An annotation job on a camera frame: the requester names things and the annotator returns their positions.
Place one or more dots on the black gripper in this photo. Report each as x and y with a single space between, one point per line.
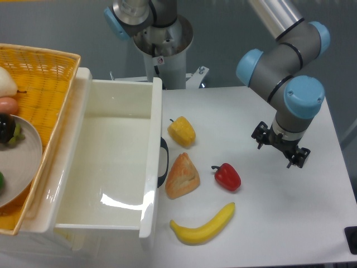
284 141

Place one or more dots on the red toy pepper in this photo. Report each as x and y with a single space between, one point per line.
227 177

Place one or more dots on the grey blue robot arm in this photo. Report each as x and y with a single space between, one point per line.
274 75

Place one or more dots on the yellow toy pepper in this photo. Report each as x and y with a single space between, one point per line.
182 132

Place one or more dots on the toy bread wedge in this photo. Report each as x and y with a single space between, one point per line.
183 177

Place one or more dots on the black corner device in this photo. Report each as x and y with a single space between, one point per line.
351 237

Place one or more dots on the yellow toy banana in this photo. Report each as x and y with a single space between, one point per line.
206 232

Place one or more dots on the white plastic drawer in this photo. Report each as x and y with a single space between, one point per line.
103 174

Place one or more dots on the white drawer cabinet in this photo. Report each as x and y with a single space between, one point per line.
92 249

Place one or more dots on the yellow woven basket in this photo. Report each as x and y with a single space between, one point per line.
44 78

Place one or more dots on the grey plate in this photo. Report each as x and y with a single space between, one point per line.
20 162

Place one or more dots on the dark toy eggplant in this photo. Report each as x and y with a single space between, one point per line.
11 131

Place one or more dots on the pink toy sausage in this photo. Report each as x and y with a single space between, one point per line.
8 105

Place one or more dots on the white toy pear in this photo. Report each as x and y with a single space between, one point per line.
8 86

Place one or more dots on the green toy vegetable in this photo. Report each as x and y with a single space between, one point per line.
2 183

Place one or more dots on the black drawer handle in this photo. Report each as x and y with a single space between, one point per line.
163 162

